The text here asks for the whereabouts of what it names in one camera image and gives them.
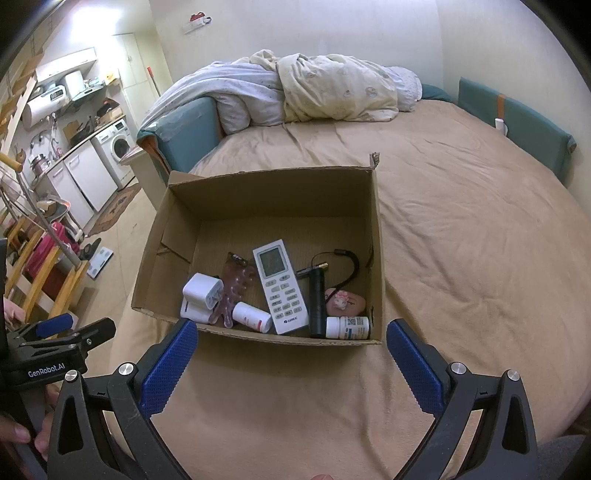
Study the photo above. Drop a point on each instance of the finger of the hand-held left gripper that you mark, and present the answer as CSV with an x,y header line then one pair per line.
x,y
55,325
97,332

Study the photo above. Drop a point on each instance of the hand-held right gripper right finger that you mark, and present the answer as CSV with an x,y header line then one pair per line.
x,y
415,369

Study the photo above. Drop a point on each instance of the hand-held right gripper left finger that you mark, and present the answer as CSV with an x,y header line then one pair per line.
x,y
168,364

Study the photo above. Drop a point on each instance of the white rounded charger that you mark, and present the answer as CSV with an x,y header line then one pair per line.
x,y
198,290

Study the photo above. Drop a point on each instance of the white pill bottle blue label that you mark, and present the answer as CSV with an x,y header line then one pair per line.
x,y
346,327

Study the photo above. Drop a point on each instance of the pink toy figure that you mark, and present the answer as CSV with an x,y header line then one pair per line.
x,y
351,302

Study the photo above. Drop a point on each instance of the white pill bottle red label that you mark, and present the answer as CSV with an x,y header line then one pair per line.
x,y
251,316

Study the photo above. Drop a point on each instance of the black stick device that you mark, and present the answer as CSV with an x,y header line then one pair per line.
x,y
317,300

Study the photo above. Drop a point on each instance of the white remote control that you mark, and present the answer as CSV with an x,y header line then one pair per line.
x,y
277,286

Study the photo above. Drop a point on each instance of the brown cardboard box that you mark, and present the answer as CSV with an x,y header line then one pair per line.
x,y
277,203

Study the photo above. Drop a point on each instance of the person's left hand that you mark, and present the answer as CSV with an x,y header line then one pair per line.
x,y
48,429

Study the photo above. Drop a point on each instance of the white bathroom scale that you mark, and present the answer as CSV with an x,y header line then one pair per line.
x,y
100,263

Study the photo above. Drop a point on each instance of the red suitcase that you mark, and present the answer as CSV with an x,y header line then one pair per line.
x,y
41,254

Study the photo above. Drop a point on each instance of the black slipper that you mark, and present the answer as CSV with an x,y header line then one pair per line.
x,y
90,248

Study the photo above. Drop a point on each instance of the metal stair railing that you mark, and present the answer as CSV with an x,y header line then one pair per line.
x,y
37,207

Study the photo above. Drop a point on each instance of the brown floor mat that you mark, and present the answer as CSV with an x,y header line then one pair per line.
x,y
115,210

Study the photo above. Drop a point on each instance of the white kitchen cabinet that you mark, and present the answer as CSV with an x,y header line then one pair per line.
x,y
90,175
69,194

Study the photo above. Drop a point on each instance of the white bedside cabinet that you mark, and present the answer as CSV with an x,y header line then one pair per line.
x,y
147,180

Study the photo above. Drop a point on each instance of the metal cooking pot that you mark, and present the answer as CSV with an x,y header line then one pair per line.
x,y
38,164

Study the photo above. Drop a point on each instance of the person's grey pants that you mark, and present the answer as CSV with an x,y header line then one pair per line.
x,y
563,461

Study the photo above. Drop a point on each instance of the white washing machine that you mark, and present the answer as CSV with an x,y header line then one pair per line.
x,y
117,147

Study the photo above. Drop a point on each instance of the teal headboard cushion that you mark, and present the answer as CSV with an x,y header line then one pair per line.
x,y
189,134

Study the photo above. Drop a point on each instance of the white water heater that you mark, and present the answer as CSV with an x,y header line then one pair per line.
x,y
44,106

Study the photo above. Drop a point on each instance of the white wardrobe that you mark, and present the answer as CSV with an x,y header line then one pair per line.
x,y
131,78

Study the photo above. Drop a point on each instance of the light grey pillow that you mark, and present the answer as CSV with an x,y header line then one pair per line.
x,y
240,113

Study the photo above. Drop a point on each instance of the pale striped duvet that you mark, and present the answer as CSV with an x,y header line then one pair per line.
x,y
194,87

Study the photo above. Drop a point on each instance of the teal pillow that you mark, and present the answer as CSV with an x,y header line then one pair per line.
x,y
436,93

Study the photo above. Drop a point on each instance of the cream duvet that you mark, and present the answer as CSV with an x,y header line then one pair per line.
x,y
332,87

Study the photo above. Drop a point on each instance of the wooden chair frame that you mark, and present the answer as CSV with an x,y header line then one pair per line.
x,y
69,286

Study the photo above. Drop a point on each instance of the white wall shelf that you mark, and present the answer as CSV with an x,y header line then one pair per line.
x,y
196,23

